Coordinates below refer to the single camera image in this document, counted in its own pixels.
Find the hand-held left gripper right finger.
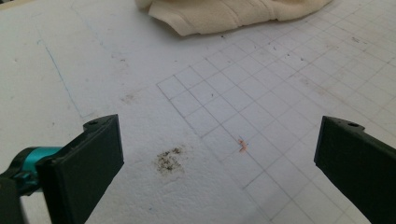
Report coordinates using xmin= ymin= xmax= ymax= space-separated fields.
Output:
xmin=313 ymin=116 xmax=396 ymax=224

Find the white foam mat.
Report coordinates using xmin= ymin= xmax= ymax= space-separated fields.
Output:
xmin=0 ymin=0 xmax=396 ymax=224

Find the cream towel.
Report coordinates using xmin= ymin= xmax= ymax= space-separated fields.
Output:
xmin=134 ymin=0 xmax=334 ymax=36

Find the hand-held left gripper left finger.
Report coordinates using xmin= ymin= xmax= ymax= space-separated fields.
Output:
xmin=35 ymin=114 xmax=125 ymax=224

